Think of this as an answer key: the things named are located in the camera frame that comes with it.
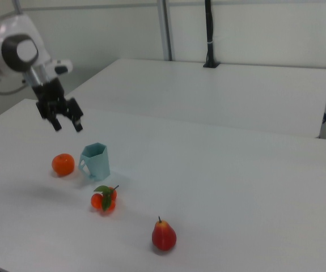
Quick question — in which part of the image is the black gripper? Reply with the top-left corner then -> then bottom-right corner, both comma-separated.
32,78 -> 84,133

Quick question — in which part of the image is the light blue faceted mug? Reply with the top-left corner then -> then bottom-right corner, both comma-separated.
78,143 -> 111,182

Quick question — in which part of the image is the round orange fruit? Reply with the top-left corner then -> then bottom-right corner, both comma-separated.
51,152 -> 75,177

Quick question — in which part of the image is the small oranges cluster with leaves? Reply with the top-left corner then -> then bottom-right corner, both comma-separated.
90,184 -> 120,215

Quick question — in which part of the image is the red yellow pear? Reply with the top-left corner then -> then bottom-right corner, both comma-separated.
151,215 -> 177,252

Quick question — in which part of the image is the grey robot arm cable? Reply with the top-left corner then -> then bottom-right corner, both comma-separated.
0,72 -> 28,96

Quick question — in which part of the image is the aluminium frame post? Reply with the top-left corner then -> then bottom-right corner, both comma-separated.
156,0 -> 173,61

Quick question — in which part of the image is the black camera pole with clamp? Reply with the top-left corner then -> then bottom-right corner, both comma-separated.
202,0 -> 222,69

